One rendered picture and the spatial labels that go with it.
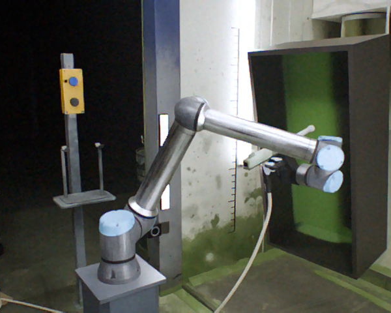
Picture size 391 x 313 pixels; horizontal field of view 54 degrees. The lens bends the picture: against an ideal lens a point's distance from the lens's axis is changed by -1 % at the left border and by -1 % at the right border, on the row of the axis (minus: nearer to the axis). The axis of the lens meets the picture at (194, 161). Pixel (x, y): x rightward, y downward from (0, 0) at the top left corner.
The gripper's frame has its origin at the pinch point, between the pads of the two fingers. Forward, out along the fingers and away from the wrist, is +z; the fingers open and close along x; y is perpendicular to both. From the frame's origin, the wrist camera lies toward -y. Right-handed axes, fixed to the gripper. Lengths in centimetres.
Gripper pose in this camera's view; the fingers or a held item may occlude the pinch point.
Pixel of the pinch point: (263, 160)
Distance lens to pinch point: 178.4
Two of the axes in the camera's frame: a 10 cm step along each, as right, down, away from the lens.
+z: -6.5, -1.9, 7.4
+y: 2.0, 8.9, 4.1
